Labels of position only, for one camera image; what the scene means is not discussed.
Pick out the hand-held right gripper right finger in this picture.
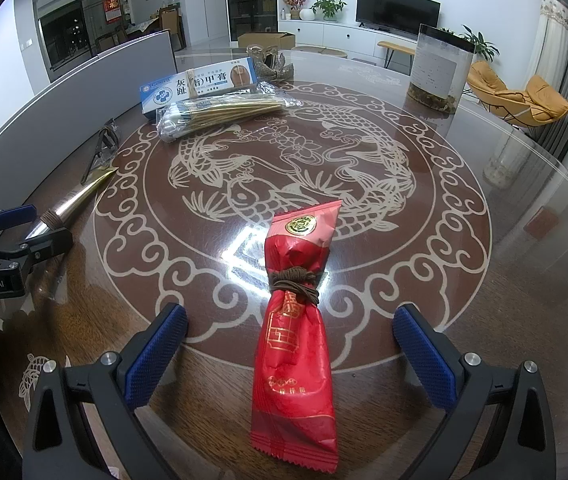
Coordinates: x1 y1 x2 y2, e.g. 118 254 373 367
392 304 557 480

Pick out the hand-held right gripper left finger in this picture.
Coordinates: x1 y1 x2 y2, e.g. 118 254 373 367
24 303 188 480

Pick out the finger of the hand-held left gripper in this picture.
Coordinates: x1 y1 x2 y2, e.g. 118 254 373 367
0 227 73 267
0 204 38 241

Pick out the shiny gold tapered metal tool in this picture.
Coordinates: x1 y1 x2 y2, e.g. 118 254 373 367
23 166 120 241

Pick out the red snack packet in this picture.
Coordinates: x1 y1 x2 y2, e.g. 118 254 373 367
250 199 343 475

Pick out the white cardboard box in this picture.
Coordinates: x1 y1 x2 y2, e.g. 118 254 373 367
0 28 177 196

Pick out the blue white ointment box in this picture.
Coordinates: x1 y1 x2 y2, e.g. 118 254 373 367
139 57 259 116

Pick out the brown patterned glass desktop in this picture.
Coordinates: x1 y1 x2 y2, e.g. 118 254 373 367
0 45 568 480

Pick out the black hair clip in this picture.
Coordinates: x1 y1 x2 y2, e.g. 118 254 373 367
80 119 121 185

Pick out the bag of cotton swabs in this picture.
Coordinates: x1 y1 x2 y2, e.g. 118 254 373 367
156 91 305 143

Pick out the dark wooden dining table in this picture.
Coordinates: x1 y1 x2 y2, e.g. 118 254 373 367
129 17 162 36

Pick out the wooden dining chair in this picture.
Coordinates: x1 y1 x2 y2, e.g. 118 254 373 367
159 7 185 52

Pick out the orange lounge chair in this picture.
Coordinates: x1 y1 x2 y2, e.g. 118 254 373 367
465 60 568 128

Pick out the white container with dark lid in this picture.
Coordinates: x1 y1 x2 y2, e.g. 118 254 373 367
406 24 476 116

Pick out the silver glitter bow clip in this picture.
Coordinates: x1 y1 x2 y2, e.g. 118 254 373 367
255 51 295 83

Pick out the brown cardboard box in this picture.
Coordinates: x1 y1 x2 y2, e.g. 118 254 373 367
236 31 296 51

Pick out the wooden hairpin-leg side table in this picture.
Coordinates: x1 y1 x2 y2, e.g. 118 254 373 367
378 40 417 68

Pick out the beige oval floor tray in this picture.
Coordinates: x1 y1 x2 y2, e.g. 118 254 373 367
291 45 349 59

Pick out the leafy green potted plant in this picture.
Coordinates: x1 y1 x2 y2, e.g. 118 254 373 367
456 24 501 63

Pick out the white television console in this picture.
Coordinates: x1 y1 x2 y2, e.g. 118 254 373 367
278 19 420 68

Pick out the orange flower arrangement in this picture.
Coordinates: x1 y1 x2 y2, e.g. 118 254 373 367
282 0 311 21

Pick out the black television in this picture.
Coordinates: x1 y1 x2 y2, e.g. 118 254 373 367
355 0 441 31

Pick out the beige patterned curtain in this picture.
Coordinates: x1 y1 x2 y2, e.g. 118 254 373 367
528 0 568 101

